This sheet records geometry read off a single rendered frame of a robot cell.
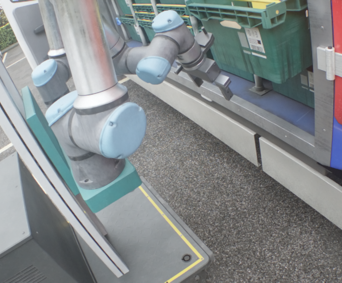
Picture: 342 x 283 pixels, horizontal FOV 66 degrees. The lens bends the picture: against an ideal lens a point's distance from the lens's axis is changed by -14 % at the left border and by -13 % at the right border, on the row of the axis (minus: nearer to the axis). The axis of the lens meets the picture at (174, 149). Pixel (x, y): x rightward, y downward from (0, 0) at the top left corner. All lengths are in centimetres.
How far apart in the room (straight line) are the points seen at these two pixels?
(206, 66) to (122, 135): 36
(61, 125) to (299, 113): 91
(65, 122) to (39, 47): 308
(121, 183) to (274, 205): 112
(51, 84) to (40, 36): 262
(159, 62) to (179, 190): 133
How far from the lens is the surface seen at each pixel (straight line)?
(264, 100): 135
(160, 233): 133
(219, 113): 157
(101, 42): 57
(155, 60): 71
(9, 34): 1513
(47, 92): 118
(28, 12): 373
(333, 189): 115
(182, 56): 81
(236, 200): 178
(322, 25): 84
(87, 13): 56
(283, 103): 131
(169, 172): 209
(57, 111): 68
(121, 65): 79
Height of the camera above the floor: 134
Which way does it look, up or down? 36 degrees down
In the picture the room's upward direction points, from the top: 20 degrees counter-clockwise
